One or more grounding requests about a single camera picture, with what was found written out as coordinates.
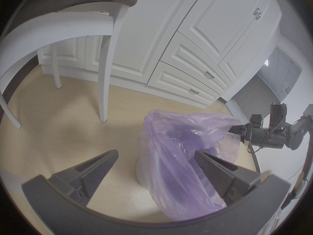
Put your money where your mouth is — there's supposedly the white chair with grey cushions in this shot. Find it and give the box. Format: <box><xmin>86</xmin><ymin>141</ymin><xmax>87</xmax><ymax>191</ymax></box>
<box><xmin>0</xmin><ymin>0</ymin><xmax>137</xmax><ymax>129</ymax></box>

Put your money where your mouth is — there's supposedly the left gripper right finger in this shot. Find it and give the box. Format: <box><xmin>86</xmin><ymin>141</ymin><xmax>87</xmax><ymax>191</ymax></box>
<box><xmin>194</xmin><ymin>151</ymin><xmax>262</xmax><ymax>203</ymax></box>

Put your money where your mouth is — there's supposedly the purple plastic bag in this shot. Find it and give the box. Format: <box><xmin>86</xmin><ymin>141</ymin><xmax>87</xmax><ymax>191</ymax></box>
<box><xmin>138</xmin><ymin>109</ymin><xmax>241</xmax><ymax>222</ymax></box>

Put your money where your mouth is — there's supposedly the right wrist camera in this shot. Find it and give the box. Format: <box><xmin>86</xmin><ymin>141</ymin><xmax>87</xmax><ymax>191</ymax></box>
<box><xmin>251</xmin><ymin>114</ymin><xmax>265</xmax><ymax>129</ymax></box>

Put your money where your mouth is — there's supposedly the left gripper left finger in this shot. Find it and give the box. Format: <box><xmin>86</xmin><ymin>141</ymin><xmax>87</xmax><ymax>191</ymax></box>
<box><xmin>50</xmin><ymin>149</ymin><xmax>119</xmax><ymax>207</ymax></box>

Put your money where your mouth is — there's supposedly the grey curtain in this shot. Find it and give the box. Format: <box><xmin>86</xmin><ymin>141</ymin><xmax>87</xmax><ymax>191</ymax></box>
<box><xmin>231</xmin><ymin>74</ymin><xmax>278</xmax><ymax>122</ymax></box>

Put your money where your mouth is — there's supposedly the white wardrobe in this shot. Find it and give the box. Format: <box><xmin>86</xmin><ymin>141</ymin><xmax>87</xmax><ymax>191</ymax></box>
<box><xmin>37</xmin><ymin>0</ymin><xmax>283</xmax><ymax>110</ymax></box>

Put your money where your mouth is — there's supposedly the white trash bin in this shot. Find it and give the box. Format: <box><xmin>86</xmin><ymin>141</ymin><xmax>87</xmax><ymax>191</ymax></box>
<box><xmin>135</xmin><ymin>134</ymin><xmax>239</xmax><ymax>190</ymax></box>

